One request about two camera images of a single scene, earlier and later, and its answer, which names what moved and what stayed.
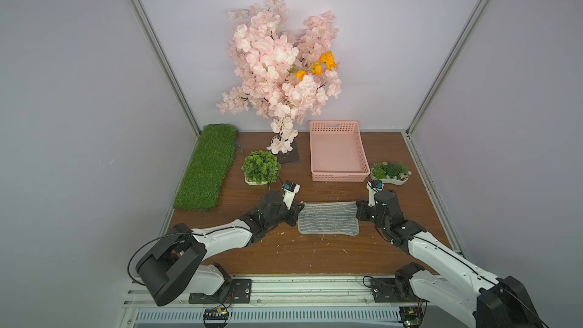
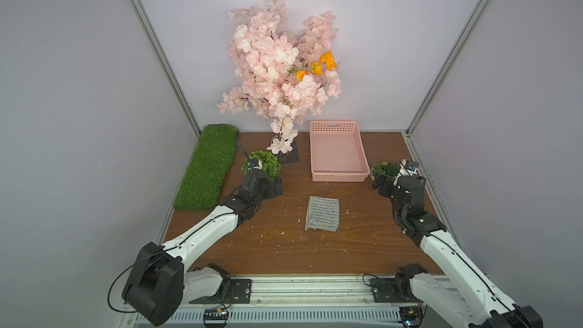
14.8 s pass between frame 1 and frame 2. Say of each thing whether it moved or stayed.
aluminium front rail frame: stayed
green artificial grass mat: stayed
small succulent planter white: stayed
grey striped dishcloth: moved
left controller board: stayed
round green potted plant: stayed
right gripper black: moved
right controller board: stayed
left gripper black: moved
